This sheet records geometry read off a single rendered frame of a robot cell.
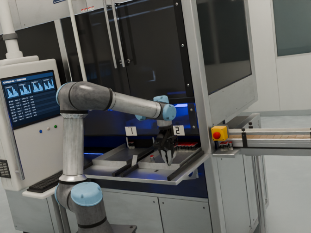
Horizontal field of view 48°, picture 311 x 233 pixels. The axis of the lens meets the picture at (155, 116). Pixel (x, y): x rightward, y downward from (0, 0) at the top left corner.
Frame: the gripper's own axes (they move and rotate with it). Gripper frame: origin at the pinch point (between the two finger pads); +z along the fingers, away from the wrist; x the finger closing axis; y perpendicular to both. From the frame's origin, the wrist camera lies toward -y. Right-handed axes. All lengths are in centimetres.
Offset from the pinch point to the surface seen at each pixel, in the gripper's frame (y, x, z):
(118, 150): 27, 54, 2
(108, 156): 16, 54, 3
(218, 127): 28.4, -17.8, -12.1
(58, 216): 4, 100, 44
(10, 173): -28, 92, 0
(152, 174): -6.5, 6.6, 3.6
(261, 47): 486, 80, -42
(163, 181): -12.9, -4.0, 4.4
